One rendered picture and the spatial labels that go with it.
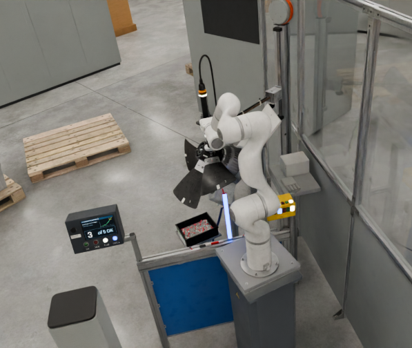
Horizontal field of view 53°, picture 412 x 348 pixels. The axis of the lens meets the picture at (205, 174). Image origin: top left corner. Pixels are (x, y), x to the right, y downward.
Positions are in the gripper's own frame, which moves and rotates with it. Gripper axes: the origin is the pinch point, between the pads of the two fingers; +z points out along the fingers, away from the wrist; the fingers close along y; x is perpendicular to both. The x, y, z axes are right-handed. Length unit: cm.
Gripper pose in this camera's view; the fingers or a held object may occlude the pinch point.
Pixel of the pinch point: (206, 117)
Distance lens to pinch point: 236.4
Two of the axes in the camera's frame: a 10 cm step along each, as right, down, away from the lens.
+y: 9.8, -2.0, 0.8
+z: -1.7, -5.4, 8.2
